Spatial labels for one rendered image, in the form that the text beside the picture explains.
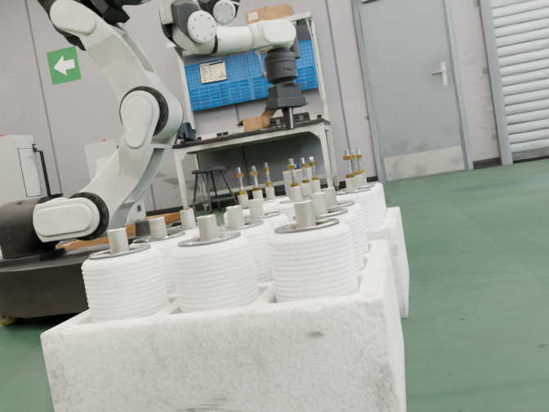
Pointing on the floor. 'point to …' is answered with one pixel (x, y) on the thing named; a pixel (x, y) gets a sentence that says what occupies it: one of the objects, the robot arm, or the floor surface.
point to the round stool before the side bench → (213, 186)
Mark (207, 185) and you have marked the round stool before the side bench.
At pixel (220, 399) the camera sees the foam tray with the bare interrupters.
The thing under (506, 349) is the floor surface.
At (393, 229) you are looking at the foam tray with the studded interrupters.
